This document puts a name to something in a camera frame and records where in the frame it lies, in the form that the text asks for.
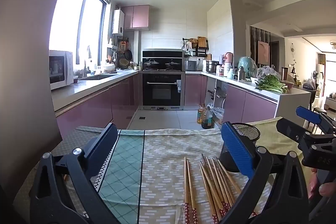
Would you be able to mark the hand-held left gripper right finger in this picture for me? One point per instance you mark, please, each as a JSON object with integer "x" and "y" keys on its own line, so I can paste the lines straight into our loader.
{"x": 236, "y": 145}

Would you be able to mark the mint green kitchen appliance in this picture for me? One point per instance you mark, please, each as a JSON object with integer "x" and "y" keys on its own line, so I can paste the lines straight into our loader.
{"x": 248, "y": 66}

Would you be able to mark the steel kitchen sink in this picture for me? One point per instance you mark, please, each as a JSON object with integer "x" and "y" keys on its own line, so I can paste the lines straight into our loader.
{"x": 94, "y": 77}

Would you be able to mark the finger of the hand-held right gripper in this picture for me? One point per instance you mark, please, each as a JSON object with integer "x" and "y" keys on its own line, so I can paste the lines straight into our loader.
{"x": 307, "y": 112}
{"x": 288, "y": 129}

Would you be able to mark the pink base cabinet with peninsula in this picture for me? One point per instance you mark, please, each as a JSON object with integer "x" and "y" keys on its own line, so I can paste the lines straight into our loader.
{"x": 252, "y": 106}

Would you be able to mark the large kitchen window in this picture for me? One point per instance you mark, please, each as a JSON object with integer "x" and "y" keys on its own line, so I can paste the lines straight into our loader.
{"x": 68, "y": 16}

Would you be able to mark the white standing air conditioner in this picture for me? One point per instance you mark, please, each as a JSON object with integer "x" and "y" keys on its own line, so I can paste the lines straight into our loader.
{"x": 320, "y": 74}

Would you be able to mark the pink electric kettle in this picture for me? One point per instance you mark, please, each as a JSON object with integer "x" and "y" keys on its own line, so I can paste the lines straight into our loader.
{"x": 227, "y": 57}

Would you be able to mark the bunch of green vegetables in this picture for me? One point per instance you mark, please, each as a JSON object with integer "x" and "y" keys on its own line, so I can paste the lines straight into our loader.
{"x": 270, "y": 85}

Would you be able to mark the person's right hand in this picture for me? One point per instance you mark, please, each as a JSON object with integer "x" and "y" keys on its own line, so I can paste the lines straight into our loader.
{"x": 328, "y": 189}

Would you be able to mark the beige and teal patterned tablecloth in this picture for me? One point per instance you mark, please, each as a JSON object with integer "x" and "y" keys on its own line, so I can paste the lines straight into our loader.
{"x": 162, "y": 150}

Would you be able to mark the black integrated stove oven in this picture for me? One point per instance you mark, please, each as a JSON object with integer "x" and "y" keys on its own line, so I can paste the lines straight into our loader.
{"x": 161, "y": 90}

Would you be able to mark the gold ceiling lamp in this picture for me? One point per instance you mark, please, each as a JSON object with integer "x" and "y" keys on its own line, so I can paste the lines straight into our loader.
{"x": 332, "y": 45}

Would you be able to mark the hanging pans and strainers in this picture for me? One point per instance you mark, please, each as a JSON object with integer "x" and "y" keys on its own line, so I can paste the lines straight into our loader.
{"x": 125, "y": 56}

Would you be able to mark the white wall water heater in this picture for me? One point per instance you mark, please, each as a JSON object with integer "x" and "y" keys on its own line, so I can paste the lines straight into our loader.
{"x": 118, "y": 22}

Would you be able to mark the dark travel tumbler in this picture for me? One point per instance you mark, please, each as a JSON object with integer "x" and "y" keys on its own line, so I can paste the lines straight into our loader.
{"x": 284, "y": 73}

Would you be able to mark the framed wall picture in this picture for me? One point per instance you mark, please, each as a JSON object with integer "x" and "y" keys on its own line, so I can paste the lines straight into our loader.
{"x": 263, "y": 53}

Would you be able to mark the cooking oil bottles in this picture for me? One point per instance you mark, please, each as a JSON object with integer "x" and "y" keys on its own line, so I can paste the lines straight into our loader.
{"x": 207, "y": 119}

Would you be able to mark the wooden cutting board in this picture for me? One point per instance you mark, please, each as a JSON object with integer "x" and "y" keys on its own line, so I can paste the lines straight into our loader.
{"x": 202, "y": 42}

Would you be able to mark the white cooking pot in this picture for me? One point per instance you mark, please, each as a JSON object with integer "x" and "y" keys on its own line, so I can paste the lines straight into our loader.
{"x": 108, "y": 68}

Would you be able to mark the black wall rack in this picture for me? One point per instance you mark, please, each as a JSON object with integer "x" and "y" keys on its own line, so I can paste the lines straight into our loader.
{"x": 195, "y": 50}

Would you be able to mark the bundle of wooden chopsticks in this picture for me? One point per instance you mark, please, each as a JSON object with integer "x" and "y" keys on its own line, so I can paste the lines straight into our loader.
{"x": 215, "y": 190}

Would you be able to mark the silver rice cooker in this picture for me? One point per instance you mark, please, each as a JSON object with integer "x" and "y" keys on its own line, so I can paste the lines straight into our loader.
{"x": 190, "y": 65}

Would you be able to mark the stainless steel pot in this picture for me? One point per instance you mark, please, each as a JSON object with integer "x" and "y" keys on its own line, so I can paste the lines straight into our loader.
{"x": 212, "y": 66}

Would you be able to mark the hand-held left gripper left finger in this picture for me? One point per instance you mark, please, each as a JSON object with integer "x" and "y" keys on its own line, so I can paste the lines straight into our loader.
{"x": 103, "y": 145}

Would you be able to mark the pink base cabinet with sink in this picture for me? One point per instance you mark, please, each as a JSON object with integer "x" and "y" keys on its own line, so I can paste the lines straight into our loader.
{"x": 99, "y": 106}

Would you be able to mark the clear plastic bag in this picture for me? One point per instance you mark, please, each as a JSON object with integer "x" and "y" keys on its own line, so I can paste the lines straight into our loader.
{"x": 267, "y": 71}

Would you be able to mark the pink wall cabinet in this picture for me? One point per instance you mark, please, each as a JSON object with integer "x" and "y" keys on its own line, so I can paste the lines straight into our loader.
{"x": 136, "y": 16}

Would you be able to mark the white microwave oven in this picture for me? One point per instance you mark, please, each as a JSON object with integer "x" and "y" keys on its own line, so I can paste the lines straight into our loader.
{"x": 61, "y": 69}

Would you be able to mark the black lidded wok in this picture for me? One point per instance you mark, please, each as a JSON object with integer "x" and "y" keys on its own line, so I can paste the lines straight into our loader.
{"x": 172, "y": 64}
{"x": 151, "y": 63}

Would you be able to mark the white plastic bag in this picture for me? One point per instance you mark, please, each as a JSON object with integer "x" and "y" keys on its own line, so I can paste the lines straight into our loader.
{"x": 217, "y": 115}

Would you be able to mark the black mesh utensil holder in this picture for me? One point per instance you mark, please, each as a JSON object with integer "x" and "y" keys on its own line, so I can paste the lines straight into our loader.
{"x": 246, "y": 132}

